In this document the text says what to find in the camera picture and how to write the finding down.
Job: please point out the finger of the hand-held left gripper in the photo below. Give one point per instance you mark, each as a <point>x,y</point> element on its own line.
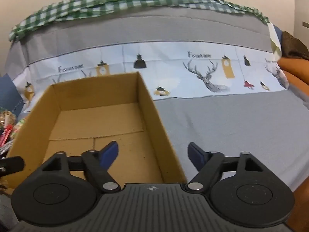
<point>12,164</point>

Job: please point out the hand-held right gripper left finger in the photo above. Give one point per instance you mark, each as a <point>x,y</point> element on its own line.
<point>109,153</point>

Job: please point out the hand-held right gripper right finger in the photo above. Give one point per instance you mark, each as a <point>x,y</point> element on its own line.
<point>196,156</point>

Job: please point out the brown cardboard box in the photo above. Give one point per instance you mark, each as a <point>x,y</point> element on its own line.
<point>101,125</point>

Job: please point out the pile of assorted snack packets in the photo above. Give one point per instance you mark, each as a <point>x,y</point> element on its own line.
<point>9,130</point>

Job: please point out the deer print bed sheet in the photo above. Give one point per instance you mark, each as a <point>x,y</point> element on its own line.
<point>217,116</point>

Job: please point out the blue zippered cushion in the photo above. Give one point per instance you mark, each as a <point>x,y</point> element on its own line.
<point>9,94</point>

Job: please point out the orange cloth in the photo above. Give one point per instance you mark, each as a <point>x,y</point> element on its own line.
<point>295,75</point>

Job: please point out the white green patterned pillow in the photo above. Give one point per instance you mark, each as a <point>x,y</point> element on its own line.
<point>275,41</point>

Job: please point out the brown cloth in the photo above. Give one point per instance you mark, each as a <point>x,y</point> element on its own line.
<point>293,47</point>

